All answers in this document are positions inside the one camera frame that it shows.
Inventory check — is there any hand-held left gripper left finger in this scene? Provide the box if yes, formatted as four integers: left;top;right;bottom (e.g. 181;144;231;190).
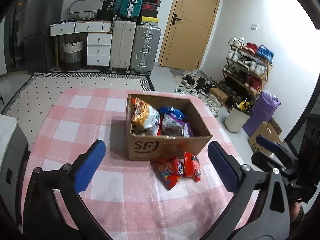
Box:
23;139;112;240

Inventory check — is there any white trash bin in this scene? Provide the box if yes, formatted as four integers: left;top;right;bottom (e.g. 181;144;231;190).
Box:
224;100;253;133

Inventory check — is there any orange white noodle snack bag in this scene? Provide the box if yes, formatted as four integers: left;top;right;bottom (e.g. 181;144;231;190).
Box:
130;97;161;137

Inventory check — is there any beige suitcase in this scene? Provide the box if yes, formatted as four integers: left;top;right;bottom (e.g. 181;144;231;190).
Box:
110;20;137;72

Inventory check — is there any person's right forearm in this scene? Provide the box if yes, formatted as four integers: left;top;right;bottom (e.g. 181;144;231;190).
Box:
290;201;307;230

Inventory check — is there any shoe rack with shoes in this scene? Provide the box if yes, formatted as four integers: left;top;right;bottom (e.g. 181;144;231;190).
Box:
224;37;274;98

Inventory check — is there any black printed carton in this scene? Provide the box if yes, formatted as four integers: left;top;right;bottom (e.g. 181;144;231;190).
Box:
102;0;117;12

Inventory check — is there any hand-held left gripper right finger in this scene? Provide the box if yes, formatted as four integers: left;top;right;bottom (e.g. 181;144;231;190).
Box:
200;141;292;240

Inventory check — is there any grey door mat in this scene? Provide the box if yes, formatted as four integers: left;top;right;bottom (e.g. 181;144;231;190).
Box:
169;67;190;84

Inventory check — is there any woven laundry basket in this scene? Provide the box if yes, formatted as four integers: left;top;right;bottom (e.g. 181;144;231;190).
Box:
62;37;84;70

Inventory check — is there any white grey appliance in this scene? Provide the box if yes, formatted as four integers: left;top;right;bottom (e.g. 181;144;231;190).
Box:
0;114;29;205

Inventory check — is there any pile of shoes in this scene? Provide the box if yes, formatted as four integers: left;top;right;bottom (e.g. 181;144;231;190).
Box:
174;69;225;113

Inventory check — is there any open cardboard box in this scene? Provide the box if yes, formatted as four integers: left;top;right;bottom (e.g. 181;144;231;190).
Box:
247;119;283;153

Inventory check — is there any brown shoe box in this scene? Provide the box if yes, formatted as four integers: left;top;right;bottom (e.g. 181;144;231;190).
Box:
209;87;229;103

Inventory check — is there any grey suitcase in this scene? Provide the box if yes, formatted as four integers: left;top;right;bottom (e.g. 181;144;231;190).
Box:
129;24;162;75

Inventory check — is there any yellow black shoe box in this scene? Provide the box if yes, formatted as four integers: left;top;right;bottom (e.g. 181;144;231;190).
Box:
138;16;159;26

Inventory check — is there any purple snack packet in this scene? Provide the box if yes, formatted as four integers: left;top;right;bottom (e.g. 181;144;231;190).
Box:
160;114;193;138

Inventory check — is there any blue snack packet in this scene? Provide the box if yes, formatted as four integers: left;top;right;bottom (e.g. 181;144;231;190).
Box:
158;107;187;120

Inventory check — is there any brown cardboard box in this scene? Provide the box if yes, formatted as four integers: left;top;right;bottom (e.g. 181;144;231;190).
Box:
126;93;213;161

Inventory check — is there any white dotted rug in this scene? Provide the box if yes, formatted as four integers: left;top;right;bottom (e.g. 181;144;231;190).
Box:
1;72;155;153

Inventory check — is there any black refrigerator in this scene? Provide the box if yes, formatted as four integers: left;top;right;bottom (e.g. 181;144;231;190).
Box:
5;0;66;74

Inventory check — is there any wooden door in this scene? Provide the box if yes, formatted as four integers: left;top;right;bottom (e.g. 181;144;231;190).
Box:
159;0;223;70

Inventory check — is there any purple gift bag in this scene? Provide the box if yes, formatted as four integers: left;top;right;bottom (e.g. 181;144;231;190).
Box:
242;91;282;137

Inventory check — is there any pink plaid tablecloth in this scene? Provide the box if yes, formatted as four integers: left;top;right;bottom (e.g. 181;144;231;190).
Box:
21;87;260;240

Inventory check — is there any red foil snack packet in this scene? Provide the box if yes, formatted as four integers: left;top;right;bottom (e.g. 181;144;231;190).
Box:
153;157;186;191

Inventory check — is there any white drawer cabinet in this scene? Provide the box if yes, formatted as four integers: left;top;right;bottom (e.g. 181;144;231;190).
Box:
50;21;113;67

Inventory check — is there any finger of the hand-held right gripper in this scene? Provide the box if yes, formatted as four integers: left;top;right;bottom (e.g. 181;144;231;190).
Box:
251;151;288;174
255;135;299;164

